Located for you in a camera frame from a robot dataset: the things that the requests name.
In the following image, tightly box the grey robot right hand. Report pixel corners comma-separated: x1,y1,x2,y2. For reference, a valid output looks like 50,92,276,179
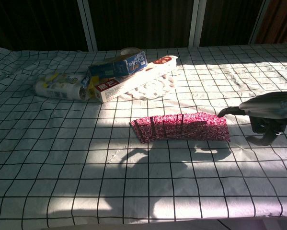
217,91,287,147

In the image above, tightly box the red patterned card spread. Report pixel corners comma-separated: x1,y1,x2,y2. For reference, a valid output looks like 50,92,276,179
129,112,231,144

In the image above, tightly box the brown curtain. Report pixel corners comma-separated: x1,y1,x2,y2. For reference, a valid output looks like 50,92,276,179
255,0,287,44

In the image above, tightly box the white lace doily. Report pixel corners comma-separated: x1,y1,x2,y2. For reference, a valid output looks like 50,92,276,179
120,71,176,99

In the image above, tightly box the long white toothpaste box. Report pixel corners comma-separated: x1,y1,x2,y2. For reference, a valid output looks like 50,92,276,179
94,55,179,103

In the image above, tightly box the clear tape roll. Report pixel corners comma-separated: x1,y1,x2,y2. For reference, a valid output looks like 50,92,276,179
120,47,141,57

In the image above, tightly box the blue cardboard box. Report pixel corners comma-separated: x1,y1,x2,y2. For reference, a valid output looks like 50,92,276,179
88,51,149,79

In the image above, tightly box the yellow blue plastic packet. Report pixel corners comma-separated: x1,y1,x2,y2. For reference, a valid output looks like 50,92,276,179
82,76,98,99

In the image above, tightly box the white plastic bottle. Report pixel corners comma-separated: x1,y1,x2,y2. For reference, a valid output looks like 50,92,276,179
34,73,90,101

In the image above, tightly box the white black-checked tablecloth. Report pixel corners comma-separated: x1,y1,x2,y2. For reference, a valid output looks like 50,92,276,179
0,42,287,230

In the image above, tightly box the white window frame post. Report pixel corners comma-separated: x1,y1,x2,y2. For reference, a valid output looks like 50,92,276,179
77,0,98,51
248,0,271,45
188,0,207,47

